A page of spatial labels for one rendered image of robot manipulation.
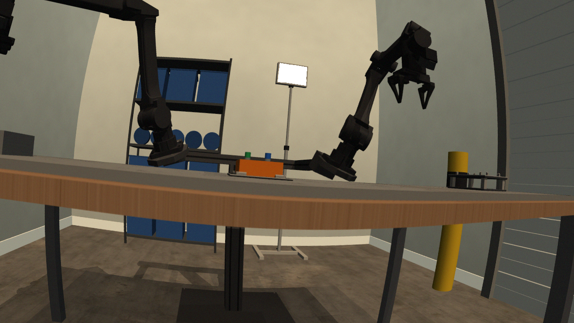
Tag beige perforated plate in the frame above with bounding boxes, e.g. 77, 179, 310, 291
0, 154, 574, 201

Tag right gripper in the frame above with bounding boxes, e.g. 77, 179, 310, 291
0, 34, 15, 55

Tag grey slotted rack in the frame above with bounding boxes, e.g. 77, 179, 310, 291
0, 130, 35, 157

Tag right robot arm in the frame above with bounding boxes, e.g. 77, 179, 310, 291
0, 0, 184, 160

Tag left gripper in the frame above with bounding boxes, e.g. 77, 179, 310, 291
387, 61, 435, 109

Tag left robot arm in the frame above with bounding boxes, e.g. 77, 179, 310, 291
322, 21, 438, 175

